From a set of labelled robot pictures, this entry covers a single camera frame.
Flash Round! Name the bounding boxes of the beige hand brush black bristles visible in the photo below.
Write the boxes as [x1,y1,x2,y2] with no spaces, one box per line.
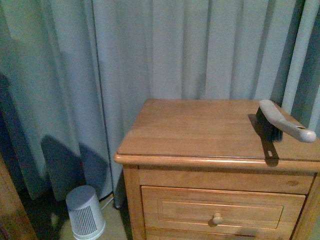
[255,99,317,143]

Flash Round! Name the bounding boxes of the wooden nightstand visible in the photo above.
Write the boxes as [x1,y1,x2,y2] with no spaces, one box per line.
[114,99,320,240]

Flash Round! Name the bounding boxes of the upper wooden drawer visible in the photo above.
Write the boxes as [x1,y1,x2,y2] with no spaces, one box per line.
[141,186,305,239]

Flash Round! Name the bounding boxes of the wooden drawer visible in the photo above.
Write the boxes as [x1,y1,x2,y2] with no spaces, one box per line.
[141,186,305,239]
[145,228,285,240]

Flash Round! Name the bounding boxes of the light green curtain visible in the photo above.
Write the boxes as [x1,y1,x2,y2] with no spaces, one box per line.
[0,0,320,205]

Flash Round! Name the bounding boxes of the lower wooden drawer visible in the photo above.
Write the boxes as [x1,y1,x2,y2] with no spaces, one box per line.
[145,228,285,240]

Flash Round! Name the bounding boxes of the round wooden drawer knob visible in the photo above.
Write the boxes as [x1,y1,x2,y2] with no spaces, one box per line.
[212,212,223,225]

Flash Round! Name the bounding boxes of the wooden furniture edge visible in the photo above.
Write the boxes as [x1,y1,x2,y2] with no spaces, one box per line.
[0,157,37,240]

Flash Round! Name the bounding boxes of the white power cable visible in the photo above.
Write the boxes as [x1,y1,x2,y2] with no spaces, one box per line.
[100,195,115,210]

